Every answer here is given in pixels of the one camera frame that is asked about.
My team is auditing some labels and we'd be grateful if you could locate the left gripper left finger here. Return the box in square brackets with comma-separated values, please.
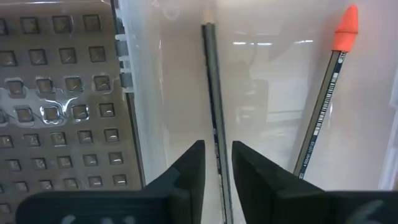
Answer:
[14, 139, 206, 224]

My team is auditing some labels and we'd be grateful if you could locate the dark grey pencil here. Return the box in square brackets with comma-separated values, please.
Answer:
[200, 6, 234, 224]

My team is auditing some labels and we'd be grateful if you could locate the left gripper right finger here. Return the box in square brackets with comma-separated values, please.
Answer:
[231, 141, 398, 224]

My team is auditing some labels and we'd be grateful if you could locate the grey pencil orange eraser cap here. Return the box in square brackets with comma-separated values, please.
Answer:
[292, 4, 359, 180]

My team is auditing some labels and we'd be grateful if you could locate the clear plastic pencil box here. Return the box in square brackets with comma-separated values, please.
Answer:
[111, 0, 398, 224]

